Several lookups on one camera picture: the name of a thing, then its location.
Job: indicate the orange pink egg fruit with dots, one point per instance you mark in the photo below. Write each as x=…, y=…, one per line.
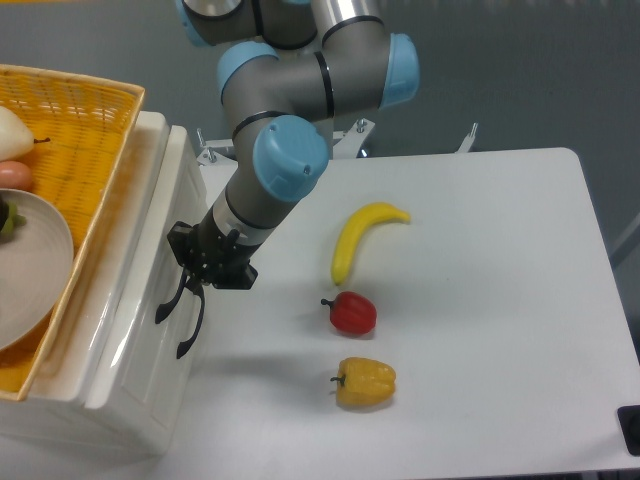
x=15, y=175

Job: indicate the black corner object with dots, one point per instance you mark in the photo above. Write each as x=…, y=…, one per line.
x=629, y=420

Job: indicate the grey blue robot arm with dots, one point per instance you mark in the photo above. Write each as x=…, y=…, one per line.
x=288, y=65

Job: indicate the yellow bell pepper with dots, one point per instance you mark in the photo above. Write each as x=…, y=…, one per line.
x=364, y=382

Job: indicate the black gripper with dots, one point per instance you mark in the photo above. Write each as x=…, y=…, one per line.
x=217, y=251

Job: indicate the red bell pepper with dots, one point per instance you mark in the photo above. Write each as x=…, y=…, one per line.
x=351, y=313

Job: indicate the yellow banana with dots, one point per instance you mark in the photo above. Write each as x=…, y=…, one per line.
x=354, y=230

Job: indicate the white top drawer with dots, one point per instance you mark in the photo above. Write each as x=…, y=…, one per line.
x=140, y=381

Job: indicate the dark purple eggplant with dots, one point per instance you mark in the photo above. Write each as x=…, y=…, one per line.
x=10, y=219

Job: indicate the white pear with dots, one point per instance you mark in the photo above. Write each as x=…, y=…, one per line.
x=17, y=139

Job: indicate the yellow woven basket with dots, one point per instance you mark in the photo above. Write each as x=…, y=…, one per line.
x=89, y=121

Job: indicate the white drawer cabinet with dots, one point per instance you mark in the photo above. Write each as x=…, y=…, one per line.
x=55, y=407

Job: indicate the grey round plate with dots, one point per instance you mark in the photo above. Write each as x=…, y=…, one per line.
x=36, y=264

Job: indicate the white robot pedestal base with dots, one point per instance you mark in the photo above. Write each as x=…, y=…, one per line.
x=345, y=144

